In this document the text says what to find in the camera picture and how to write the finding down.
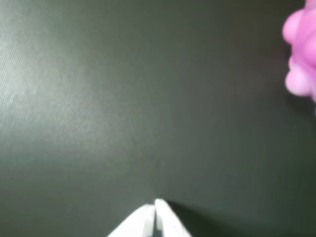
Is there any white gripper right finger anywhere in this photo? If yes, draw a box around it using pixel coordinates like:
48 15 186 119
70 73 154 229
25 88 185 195
154 198 192 237

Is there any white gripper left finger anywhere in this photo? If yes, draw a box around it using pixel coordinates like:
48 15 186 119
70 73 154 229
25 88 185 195
107 203 156 237

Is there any pink bumpy ball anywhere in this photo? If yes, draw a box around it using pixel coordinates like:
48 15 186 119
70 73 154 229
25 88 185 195
282 0 316 103

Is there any dark grey table mat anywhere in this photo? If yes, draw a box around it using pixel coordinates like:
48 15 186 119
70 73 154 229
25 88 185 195
0 0 316 237

